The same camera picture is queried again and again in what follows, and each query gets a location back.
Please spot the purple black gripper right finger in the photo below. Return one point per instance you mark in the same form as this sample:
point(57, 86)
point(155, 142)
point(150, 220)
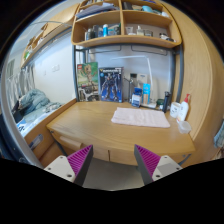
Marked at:
point(152, 166)

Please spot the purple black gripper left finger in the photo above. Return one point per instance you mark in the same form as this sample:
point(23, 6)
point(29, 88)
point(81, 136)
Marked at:
point(73, 167)

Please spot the pink folded towel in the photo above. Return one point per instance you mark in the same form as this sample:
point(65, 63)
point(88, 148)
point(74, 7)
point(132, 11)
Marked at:
point(140, 117)

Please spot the clear plastic cup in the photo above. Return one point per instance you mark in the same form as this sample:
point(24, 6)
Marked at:
point(184, 127)

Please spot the white lotion pump bottle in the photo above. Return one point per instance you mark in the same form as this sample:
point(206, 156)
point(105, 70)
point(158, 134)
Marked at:
point(184, 107)

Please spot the white desk lamp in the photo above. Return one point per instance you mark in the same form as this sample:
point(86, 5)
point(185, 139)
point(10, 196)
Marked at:
point(143, 78)

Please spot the bed with mattress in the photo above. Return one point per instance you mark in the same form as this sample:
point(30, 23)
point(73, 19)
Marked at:
point(33, 126)

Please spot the blue white carton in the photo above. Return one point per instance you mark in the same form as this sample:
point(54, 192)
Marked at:
point(136, 97)

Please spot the black cylindrical bottle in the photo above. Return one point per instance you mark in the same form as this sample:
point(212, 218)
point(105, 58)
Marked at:
point(166, 101)

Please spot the teal blanket on bed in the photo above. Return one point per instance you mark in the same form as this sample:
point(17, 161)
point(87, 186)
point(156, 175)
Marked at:
point(33, 100)

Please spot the light blue tall box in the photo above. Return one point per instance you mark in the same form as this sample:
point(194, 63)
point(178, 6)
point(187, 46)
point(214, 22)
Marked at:
point(146, 93)

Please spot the green toy figure box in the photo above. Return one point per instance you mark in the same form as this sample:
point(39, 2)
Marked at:
point(87, 77)

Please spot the blue robot model box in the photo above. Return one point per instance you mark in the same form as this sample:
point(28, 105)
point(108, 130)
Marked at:
point(111, 84)

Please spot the blue bottle on shelf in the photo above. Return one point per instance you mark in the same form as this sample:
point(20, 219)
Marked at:
point(105, 30)

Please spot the wooden wall shelf unit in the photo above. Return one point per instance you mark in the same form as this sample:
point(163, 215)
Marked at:
point(129, 22)

